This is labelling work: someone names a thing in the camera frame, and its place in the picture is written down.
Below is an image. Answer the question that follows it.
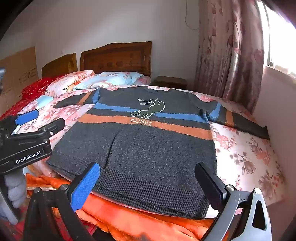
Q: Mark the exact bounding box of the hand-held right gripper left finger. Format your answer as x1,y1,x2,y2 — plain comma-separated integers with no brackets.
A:
22,162,101,241

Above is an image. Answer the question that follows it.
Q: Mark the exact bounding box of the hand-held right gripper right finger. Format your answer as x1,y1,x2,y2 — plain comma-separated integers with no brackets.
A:
194,162,272,241

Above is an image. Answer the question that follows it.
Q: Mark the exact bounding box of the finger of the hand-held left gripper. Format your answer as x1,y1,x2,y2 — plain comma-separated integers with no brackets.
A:
7,118,66,149
0,109,39,138

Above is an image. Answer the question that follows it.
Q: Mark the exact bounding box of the dark grey striped knit sweater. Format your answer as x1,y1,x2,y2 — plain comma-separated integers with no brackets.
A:
46,86,270,220

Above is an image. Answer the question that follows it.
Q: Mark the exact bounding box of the small light blue cloth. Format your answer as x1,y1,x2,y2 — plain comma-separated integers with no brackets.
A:
37,96,55,109

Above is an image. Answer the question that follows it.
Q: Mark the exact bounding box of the red patterned blanket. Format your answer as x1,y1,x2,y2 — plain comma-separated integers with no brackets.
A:
0,76,67,121

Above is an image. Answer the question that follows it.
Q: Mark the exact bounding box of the pink floral pillow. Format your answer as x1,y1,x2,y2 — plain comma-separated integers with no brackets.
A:
45,70,96,97

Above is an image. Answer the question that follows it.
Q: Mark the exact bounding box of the pink floral bed sheet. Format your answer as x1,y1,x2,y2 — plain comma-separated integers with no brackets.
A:
9,83,286,207

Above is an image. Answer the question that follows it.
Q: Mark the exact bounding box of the small wooden headboard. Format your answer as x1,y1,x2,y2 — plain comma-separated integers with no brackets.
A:
41,53,78,78

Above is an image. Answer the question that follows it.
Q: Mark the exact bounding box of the orange fleece blanket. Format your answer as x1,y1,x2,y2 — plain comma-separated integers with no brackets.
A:
25,173,222,241

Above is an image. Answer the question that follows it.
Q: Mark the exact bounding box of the light blue floral pillow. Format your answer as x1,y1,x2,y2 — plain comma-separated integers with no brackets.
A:
73,71,142,91

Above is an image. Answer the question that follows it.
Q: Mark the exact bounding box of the large wooden headboard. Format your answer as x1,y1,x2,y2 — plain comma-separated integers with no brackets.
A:
80,41,152,78

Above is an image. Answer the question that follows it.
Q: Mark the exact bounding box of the dark wooden nightstand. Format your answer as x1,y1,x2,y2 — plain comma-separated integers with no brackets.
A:
154,76,188,90

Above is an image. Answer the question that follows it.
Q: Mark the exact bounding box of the pink floral curtain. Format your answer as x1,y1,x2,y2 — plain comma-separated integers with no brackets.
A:
194,0,271,112

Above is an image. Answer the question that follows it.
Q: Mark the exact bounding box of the bright window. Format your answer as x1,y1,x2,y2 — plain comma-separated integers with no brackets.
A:
259,0,296,75

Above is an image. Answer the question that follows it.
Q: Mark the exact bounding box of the thin white wall wire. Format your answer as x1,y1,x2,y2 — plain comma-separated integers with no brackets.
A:
184,0,200,30

